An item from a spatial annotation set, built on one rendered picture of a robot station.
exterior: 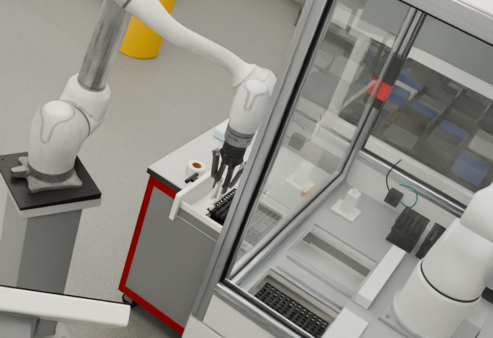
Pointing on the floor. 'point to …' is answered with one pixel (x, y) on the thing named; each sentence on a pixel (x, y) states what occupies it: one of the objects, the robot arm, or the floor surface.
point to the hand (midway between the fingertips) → (218, 190)
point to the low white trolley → (169, 240)
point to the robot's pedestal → (39, 250)
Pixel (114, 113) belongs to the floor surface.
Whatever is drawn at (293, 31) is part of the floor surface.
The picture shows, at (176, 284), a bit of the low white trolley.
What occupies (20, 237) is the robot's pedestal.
